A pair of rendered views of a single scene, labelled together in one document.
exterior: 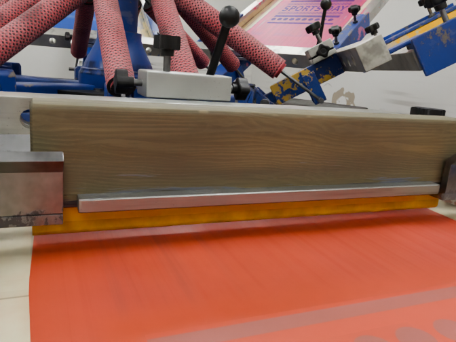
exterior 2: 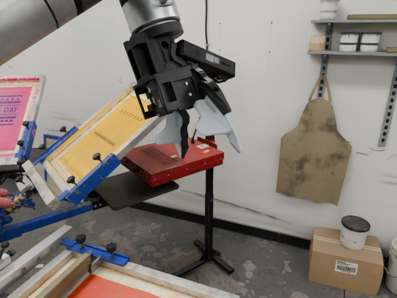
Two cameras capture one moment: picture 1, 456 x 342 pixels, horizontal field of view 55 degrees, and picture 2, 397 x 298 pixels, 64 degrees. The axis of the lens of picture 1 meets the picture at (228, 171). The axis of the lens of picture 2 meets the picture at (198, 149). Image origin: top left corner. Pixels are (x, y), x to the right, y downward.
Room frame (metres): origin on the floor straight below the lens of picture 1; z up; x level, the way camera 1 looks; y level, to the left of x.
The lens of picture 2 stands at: (-0.60, 0.16, 1.92)
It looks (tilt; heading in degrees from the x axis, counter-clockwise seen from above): 21 degrees down; 317
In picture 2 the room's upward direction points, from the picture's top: straight up
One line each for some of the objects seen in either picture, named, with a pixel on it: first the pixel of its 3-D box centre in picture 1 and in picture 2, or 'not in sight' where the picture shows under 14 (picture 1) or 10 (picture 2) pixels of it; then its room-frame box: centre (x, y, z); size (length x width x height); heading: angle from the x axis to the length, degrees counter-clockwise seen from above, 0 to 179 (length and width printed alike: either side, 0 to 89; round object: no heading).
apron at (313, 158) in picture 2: not in sight; (315, 140); (0.49, -2.14, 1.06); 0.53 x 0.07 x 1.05; 24
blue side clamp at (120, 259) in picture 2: not in sight; (97, 256); (0.52, -0.29, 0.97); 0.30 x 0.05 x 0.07; 24
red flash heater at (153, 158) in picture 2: not in sight; (173, 157); (1.01, -1.11, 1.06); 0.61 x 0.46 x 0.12; 84
